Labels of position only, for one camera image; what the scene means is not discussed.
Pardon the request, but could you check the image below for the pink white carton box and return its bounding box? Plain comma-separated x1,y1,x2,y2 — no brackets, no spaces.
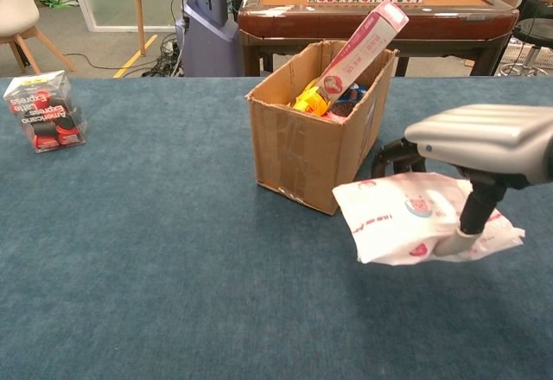
317,0,410,107

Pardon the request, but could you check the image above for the wooden-legged chair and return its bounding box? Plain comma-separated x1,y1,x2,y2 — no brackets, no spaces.
0,0,79,74

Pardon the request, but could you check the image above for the brown cardboard box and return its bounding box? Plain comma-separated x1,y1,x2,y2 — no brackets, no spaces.
245,39,398,216

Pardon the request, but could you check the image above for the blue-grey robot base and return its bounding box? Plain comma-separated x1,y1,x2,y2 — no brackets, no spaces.
175,0,241,78

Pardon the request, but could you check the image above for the brown mahjong table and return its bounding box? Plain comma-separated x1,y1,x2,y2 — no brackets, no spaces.
237,0,519,78

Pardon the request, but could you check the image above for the wooden pole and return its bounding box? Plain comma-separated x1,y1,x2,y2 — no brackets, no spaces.
131,0,147,57

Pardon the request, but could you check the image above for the chrome stool with castors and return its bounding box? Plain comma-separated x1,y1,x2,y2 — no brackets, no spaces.
500,0,553,78

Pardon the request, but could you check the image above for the white plastic basket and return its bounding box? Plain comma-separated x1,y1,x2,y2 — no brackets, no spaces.
505,36,553,70

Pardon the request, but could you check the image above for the clear coffee capsule box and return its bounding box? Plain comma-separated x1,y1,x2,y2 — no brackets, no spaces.
3,70,89,155

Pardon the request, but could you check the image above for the white pink wet wipes pack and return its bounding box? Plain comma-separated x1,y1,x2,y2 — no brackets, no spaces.
331,171,526,267

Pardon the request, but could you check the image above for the blue felt table mat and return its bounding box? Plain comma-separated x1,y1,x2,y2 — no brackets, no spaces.
0,76,553,380

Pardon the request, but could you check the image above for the black cable bundle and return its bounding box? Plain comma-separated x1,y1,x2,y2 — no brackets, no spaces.
142,29,186,78

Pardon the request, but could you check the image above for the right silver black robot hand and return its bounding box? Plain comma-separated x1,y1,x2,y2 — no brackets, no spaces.
372,103,553,257

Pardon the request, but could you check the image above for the yellow tape measure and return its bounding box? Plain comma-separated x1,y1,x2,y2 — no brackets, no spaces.
288,85,332,117

